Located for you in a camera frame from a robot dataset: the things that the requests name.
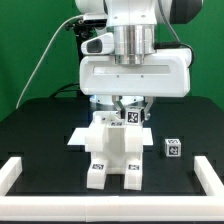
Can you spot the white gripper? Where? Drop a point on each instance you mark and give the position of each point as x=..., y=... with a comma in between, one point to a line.
x=163, y=74

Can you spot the white tagged cube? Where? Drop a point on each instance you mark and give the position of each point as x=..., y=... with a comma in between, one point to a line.
x=172, y=147
x=133, y=115

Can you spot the white chair back frame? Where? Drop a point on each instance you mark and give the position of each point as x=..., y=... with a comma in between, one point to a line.
x=108, y=132

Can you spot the white chair seat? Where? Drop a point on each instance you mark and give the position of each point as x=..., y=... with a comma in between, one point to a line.
x=116, y=162

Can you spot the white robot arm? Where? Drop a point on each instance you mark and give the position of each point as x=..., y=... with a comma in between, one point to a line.
x=125, y=61

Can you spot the white U-shaped fence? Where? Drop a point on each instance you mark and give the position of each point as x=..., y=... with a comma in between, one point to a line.
x=209, y=207

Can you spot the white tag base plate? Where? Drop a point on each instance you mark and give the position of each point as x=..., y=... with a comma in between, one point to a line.
x=78, y=137

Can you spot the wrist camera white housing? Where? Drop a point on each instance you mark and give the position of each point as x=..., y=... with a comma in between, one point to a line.
x=100, y=45

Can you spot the black camera stand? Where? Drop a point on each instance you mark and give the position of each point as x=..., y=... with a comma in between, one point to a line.
x=82, y=33

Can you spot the grey camera on stand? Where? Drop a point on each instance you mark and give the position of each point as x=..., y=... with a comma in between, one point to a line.
x=95, y=18

